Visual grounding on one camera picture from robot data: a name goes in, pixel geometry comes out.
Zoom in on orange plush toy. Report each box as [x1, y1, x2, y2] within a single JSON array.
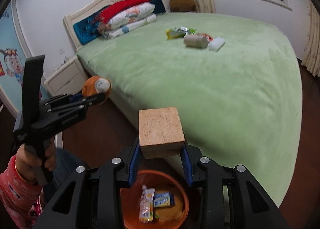
[[82, 76, 112, 103]]

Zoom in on blue white milk carton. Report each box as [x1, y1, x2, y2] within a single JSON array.
[[153, 192, 175, 208]]

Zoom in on wooden block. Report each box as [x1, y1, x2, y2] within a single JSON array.
[[139, 107, 185, 159]]

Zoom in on green yellow snack bag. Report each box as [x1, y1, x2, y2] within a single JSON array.
[[165, 27, 196, 40]]

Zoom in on white cylinder cup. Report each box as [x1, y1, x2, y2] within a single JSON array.
[[183, 35, 209, 49]]

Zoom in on red snack wrapper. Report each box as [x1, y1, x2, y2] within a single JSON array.
[[196, 33, 214, 42]]

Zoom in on person left hand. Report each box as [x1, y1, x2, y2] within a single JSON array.
[[15, 138, 56, 182]]

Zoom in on cream nightstand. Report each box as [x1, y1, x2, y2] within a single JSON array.
[[44, 55, 88, 96]]

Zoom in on clutter on nightstand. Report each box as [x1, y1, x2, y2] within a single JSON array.
[[53, 57, 69, 72]]

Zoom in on blue jeans legs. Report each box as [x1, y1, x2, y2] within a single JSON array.
[[52, 148, 88, 189]]

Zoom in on orange plastic basin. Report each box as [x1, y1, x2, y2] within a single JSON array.
[[120, 170, 189, 228]]

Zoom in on cream blue headboard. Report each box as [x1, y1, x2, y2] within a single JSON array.
[[63, 0, 168, 50]]

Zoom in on folded floral quilt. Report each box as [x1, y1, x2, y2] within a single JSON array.
[[101, 13, 157, 39]]

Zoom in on red patterned sleeve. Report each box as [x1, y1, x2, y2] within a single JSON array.
[[1, 155, 42, 228]]

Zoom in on red pillow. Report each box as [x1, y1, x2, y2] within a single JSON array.
[[94, 0, 151, 24]]

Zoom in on floral pillow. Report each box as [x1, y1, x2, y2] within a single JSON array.
[[98, 2, 155, 32]]

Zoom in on green blanket bed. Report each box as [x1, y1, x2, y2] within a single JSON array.
[[76, 13, 302, 205]]

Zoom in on brown plush bear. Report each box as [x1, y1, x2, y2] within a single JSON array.
[[169, 0, 197, 12]]

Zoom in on right floral curtain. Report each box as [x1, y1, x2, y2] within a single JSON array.
[[302, 0, 320, 77]]

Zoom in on wall power outlet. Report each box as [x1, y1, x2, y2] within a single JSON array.
[[59, 47, 65, 55]]

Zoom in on cartoon wall sticker door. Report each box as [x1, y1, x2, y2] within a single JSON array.
[[0, 0, 51, 117]]

